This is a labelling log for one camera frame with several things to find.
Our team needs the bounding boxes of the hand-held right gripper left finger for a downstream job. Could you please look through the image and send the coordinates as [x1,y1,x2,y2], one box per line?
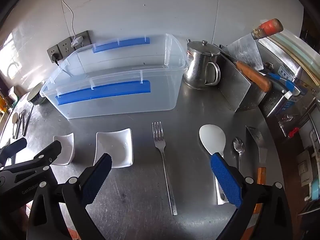
[26,153,113,240]

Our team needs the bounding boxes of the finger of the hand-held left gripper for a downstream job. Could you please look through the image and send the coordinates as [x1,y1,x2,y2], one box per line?
[5,140,62,180]
[0,137,27,161]

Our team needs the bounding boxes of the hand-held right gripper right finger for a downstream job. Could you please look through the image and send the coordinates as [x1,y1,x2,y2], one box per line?
[210,152,293,240]

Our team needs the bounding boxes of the small metal spoon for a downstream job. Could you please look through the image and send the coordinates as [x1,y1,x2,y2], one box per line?
[232,137,246,173]

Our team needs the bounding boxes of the white rice spoon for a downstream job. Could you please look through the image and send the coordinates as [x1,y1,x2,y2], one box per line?
[199,124,229,205]

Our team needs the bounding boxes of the metal scraper with wooden handle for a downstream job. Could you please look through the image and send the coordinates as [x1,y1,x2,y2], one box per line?
[245,126,268,214]

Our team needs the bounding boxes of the metal fork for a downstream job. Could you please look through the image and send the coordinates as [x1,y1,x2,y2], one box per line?
[152,121,178,216]

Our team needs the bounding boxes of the clear plastic storage box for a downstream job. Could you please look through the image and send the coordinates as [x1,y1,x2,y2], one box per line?
[39,33,189,119]

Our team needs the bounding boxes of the small white dish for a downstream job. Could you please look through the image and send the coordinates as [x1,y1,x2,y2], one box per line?
[51,132,75,166]

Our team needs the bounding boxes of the metal chopsticks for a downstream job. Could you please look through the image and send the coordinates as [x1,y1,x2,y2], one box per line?
[22,104,34,137]

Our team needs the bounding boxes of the white square dish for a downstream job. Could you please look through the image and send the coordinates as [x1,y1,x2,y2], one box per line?
[94,128,134,169]

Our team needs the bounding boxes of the round steel bowl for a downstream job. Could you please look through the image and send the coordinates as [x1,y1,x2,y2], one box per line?
[27,80,47,105]

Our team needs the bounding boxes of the light blue basin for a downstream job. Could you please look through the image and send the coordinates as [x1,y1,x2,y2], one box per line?
[309,180,320,202]

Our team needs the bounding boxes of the steel knife holder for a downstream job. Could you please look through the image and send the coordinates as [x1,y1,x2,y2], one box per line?
[217,44,273,112]

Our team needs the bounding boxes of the steel appliance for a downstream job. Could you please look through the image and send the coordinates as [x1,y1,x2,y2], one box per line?
[257,30,320,120]

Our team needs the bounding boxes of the steel kettle with lid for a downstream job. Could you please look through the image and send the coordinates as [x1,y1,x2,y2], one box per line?
[184,39,221,90]

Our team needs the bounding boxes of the beige wall switch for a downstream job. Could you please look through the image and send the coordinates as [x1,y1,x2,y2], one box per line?
[297,152,313,187]

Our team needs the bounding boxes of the grey wall socket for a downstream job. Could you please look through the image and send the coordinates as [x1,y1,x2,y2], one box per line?
[47,44,62,61]
[58,37,75,55]
[74,30,91,48]

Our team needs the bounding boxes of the knife with wooden handle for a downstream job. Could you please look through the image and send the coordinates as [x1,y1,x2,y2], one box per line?
[220,45,273,93]

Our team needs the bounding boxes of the white charger with cable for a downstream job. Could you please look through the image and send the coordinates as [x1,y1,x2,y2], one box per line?
[59,0,84,47]

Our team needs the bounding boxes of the blue handled tool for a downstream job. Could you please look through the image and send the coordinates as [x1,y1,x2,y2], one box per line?
[265,71,308,98]

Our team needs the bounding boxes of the cleaver with red handle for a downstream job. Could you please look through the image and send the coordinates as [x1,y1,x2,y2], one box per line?
[225,18,284,71]

